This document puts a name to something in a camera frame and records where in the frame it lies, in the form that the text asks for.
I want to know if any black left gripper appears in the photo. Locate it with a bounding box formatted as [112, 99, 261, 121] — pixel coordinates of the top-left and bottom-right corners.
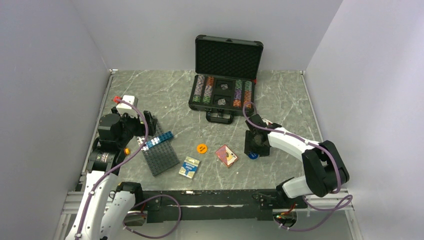
[111, 107, 157, 148]

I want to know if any blue small blind button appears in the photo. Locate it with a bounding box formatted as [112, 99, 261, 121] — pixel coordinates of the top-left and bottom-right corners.
[247, 152, 259, 160]

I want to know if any red playing card deck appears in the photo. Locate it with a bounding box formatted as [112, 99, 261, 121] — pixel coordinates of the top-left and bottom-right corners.
[215, 144, 239, 168]

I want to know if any orange big blind button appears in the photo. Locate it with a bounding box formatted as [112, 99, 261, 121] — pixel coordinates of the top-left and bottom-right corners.
[196, 143, 208, 154]

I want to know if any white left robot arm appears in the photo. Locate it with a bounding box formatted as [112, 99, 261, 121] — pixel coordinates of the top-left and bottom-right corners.
[66, 108, 158, 240]

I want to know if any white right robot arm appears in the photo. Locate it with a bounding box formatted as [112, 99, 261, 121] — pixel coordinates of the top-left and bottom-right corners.
[244, 114, 350, 208]

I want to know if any black poker set case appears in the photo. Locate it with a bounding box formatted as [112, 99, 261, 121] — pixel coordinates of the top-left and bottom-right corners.
[188, 34, 264, 124]

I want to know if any light blue lego brick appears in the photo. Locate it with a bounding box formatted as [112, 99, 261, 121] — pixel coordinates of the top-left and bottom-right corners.
[146, 137, 161, 149]

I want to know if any dark teal lego brick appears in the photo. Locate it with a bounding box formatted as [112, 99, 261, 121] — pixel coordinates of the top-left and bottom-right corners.
[157, 131, 174, 143]

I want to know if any dark grey lego baseplate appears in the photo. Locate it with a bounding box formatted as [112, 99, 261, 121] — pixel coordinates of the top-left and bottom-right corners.
[141, 122, 180, 177]

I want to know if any crumpled plastic wrap lower slot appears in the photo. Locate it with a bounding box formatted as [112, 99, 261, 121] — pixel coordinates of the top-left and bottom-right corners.
[217, 98, 226, 106]

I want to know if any blue playing card deck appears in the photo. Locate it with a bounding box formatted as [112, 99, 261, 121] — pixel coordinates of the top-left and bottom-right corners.
[178, 156, 201, 179]

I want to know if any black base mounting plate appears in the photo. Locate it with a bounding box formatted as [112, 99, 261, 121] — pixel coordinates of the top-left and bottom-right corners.
[142, 189, 307, 223]

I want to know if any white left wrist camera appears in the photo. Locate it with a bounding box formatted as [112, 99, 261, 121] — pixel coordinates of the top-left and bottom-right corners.
[113, 95, 139, 118]

